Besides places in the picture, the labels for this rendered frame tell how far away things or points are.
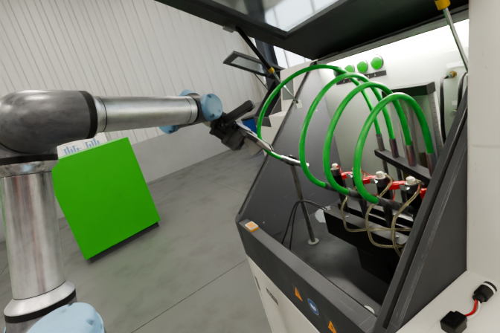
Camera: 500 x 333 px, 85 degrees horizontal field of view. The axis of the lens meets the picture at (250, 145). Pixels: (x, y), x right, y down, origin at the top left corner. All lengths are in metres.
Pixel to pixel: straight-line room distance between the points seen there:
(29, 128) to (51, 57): 6.67
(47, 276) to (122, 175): 3.17
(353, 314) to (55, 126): 0.65
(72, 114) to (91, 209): 3.28
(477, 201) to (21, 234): 0.84
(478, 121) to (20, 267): 0.87
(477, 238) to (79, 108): 0.75
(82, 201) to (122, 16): 4.91
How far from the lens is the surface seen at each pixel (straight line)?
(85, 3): 7.59
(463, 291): 0.65
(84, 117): 0.58
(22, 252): 0.70
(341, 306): 0.66
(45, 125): 0.58
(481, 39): 0.62
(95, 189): 3.80
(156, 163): 7.14
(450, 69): 0.90
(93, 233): 3.89
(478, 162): 0.62
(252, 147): 0.87
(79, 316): 0.64
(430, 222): 0.59
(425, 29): 0.89
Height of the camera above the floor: 1.41
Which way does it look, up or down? 11 degrees down
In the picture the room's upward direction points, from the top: 17 degrees counter-clockwise
